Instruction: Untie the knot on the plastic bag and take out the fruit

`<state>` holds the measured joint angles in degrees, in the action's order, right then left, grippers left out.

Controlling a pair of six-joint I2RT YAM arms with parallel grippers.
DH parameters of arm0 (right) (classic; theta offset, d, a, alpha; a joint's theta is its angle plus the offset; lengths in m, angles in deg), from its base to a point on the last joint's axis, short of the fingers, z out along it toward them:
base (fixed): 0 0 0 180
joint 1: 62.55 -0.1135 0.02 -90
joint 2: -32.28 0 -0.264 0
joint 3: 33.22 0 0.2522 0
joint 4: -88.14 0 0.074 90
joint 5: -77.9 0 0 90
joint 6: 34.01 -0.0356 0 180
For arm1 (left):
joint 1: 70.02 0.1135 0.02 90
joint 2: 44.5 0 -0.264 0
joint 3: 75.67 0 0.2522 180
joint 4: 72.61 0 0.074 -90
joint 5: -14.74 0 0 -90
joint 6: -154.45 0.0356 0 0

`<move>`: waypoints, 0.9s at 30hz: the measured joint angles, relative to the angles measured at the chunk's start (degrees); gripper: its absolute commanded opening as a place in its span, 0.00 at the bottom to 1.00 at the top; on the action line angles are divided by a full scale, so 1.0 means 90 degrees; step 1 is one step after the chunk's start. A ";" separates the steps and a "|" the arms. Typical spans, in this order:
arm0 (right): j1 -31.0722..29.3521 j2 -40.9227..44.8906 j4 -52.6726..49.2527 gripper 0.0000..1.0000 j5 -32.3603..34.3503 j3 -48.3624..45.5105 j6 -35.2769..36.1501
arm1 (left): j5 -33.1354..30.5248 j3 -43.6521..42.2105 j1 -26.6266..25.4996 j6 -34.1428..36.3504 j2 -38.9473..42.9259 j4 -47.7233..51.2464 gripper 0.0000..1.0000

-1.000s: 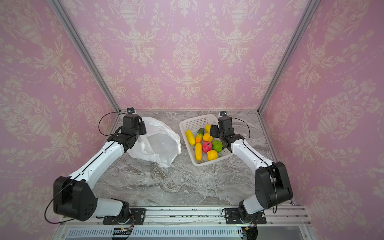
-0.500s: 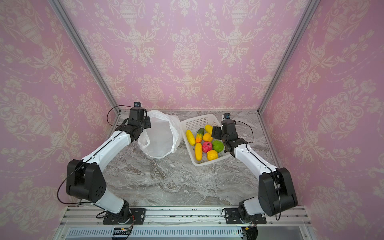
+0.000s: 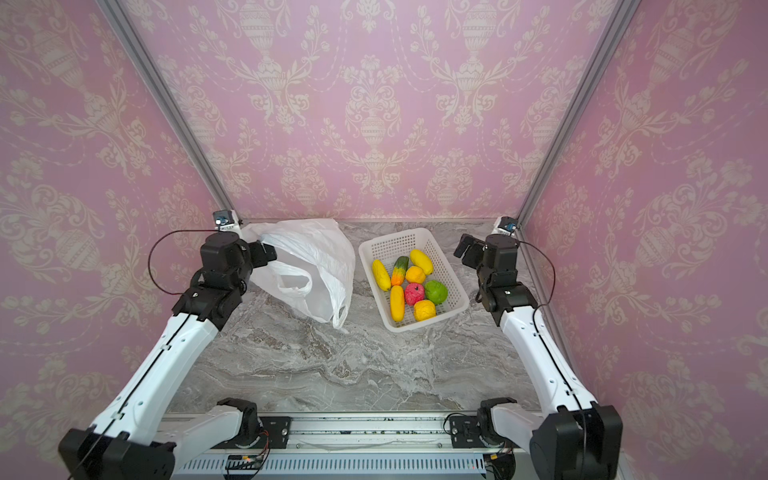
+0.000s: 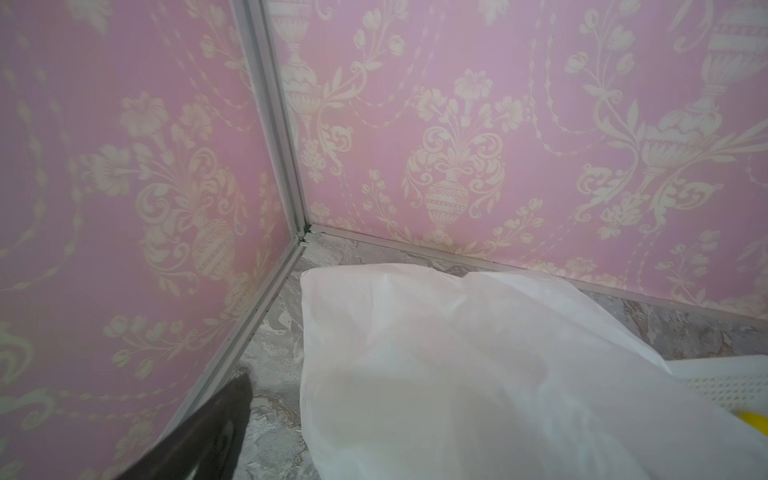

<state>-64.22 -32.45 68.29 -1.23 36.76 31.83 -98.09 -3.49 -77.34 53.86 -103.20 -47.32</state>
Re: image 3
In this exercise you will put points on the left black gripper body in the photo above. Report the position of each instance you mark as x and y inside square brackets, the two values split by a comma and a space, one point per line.
[245, 271]

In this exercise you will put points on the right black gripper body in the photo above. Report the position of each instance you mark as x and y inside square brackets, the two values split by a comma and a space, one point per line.
[468, 249]

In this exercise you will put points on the green fruit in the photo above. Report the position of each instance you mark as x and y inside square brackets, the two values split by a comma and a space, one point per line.
[436, 292]

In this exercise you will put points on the white plastic bag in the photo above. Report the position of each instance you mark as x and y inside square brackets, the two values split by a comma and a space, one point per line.
[314, 269]

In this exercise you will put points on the red fruit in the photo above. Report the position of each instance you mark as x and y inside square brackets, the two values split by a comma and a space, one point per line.
[414, 293]

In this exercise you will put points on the white plastic mesh basket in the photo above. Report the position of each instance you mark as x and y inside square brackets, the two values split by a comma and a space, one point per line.
[388, 248]

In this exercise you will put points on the long yellow banana toy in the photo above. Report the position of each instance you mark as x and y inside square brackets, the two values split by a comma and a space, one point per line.
[397, 303]

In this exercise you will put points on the yellow lemon fruit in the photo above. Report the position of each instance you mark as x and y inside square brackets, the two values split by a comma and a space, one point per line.
[415, 274]

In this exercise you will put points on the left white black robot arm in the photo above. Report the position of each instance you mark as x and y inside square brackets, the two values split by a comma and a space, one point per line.
[124, 440]

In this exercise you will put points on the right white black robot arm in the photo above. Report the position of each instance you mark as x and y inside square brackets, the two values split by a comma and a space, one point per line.
[573, 436]

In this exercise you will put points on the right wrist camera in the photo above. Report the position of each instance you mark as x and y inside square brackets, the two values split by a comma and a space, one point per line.
[506, 225]

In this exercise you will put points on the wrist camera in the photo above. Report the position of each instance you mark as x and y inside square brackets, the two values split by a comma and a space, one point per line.
[227, 221]
[506, 225]

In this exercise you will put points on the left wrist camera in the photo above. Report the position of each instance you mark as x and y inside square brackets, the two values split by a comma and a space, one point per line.
[227, 221]

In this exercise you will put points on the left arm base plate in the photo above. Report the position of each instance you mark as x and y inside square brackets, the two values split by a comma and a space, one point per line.
[275, 432]

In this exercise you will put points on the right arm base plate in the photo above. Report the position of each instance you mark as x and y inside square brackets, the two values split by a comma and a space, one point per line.
[464, 431]

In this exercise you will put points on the aluminium front rail frame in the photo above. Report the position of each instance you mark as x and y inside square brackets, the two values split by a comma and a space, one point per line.
[371, 444]

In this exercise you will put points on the right aluminium corner post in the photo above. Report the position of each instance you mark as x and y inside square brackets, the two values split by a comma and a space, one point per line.
[617, 25]

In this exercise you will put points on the aluminium corner post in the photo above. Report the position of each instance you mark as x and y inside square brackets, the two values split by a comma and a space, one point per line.
[118, 18]
[617, 25]

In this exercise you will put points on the left aluminium corner post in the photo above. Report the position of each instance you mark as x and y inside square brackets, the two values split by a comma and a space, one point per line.
[118, 18]

